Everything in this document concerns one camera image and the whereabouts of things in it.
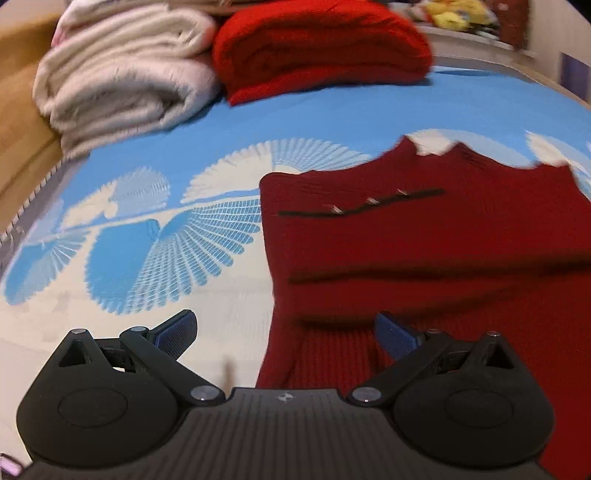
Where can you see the folded white fleece blanket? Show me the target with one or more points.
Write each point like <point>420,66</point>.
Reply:
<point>124,78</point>

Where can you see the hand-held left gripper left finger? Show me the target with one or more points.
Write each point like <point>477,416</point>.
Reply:
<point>178,334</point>

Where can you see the purple box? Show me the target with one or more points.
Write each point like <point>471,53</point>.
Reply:
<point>576,76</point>

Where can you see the wooden headboard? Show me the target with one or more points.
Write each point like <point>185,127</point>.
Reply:
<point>21,115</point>

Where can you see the dark red knit cardigan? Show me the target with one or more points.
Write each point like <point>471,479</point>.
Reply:
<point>415,258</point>

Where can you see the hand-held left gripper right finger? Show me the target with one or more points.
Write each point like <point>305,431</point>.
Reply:
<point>397,339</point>

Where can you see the folded red knit blanket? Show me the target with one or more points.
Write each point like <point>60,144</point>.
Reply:
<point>314,46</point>

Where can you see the blue and white printed bedsheet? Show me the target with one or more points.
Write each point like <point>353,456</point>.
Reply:
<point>161,221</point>

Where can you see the yellow plush toy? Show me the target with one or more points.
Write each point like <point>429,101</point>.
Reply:
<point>445,7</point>
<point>466,19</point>

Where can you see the dark red cushion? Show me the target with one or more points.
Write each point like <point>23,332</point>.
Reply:
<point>510,21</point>

